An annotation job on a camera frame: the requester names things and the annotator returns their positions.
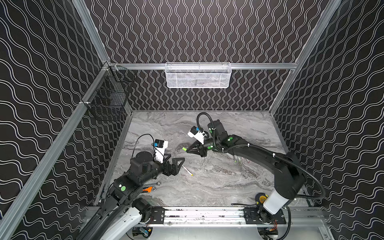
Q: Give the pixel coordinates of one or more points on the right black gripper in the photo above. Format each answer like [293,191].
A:
[202,148]

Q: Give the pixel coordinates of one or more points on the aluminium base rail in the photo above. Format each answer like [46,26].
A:
[227,217]

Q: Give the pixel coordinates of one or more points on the black wire mesh basket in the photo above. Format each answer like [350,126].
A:
[110,100]

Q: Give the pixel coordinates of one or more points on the white wire mesh basket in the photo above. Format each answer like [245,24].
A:
[196,75]

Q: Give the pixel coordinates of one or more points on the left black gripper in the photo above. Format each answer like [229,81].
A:
[169,166]

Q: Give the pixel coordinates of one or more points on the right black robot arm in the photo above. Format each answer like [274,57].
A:
[289,175]

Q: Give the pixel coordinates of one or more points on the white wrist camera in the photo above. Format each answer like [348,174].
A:
[197,134]
[160,147]

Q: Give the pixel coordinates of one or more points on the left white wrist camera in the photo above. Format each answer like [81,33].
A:
[160,147]

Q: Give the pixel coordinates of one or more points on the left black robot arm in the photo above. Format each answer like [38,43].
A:
[123,194]

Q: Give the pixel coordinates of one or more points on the yellow black tape measure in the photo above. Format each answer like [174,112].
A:
[260,198]

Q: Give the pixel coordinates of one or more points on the silver wrench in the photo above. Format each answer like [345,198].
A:
[155,184]

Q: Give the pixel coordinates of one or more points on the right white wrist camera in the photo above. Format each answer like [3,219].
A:
[197,134]

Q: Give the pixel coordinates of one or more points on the orange handled pliers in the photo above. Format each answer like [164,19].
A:
[148,189]

